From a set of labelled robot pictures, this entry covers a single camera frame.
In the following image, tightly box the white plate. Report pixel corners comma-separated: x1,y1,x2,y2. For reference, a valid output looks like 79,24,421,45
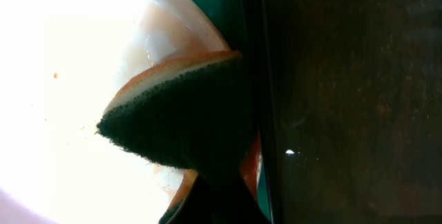
1,0,227,223

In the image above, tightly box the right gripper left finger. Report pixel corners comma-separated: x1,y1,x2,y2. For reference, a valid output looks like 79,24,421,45
167,176,215,224

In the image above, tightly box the green yellow sponge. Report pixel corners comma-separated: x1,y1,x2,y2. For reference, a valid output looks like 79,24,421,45
95,50,262,224

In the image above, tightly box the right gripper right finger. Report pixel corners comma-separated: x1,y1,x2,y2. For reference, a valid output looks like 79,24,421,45
215,173,271,224

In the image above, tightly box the black plastic tray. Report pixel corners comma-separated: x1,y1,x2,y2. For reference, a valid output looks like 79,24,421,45
244,0,441,223

